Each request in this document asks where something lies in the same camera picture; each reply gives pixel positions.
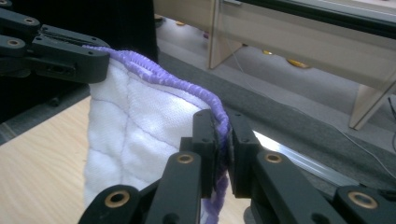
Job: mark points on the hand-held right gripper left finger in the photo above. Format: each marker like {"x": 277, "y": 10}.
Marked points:
{"x": 204, "y": 149}

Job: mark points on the yellow round foot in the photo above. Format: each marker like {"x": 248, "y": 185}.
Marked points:
{"x": 267, "y": 52}
{"x": 298, "y": 63}

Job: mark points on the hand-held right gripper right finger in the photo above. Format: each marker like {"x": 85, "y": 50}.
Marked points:
{"x": 244, "y": 155}

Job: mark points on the beige wooden furniture frame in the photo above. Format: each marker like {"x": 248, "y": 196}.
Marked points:
{"x": 311, "y": 40}

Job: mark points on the white cloth with purple trim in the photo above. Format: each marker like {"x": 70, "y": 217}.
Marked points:
{"x": 140, "y": 124}

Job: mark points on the black curtain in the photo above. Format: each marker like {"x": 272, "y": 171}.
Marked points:
{"x": 124, "y": 25}

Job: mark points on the aluminium rail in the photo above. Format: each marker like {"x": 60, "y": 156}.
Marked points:
{"x": 305, "y": 161}

